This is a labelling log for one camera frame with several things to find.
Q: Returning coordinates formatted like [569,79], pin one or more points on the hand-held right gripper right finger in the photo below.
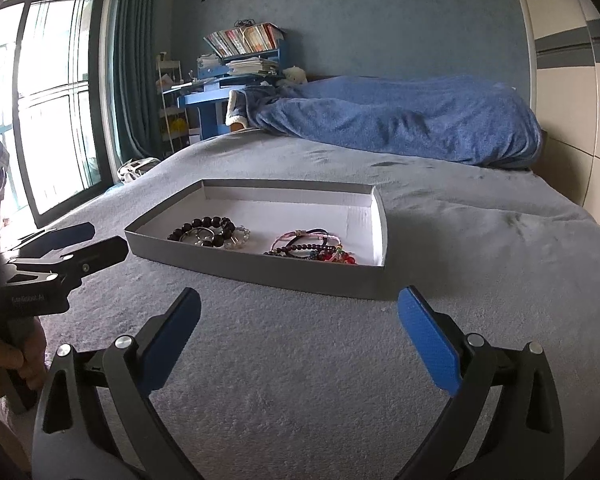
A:
[427,342]

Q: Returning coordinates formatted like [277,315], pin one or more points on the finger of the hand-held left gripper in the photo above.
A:
[65,237]
[102,252]

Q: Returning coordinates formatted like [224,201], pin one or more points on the grey cardboard box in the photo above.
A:
[280,275]

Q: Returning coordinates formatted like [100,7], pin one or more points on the grey bed sheet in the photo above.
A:
[455,240]

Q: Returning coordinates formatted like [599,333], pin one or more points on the white bag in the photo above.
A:
[137,169]

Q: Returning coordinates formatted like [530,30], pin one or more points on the silver bangle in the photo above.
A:
[200,230]

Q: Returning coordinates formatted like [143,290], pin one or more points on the white plush toy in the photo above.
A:
[295,75]

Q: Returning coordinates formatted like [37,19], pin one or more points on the yellow toy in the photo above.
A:
[180,127]

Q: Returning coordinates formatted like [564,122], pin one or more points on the teal curtain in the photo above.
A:
[140,60]

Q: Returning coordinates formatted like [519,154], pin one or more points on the row of books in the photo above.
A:
[245,40]

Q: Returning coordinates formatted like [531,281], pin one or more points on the blue fleece blanket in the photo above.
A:
[405,120]

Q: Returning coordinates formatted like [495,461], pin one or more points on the stack of papers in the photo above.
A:
[252,66]

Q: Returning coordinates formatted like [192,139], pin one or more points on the blue desk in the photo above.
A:
[210,110]

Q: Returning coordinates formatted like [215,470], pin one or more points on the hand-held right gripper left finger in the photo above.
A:
[172,340]

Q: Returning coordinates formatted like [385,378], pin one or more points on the cream padded headboard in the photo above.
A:
[570,110]

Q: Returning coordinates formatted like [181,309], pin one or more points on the grey fleece-lined garment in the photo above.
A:
[237,110]

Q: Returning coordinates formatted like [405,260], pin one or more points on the black framed window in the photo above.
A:
[55,110]

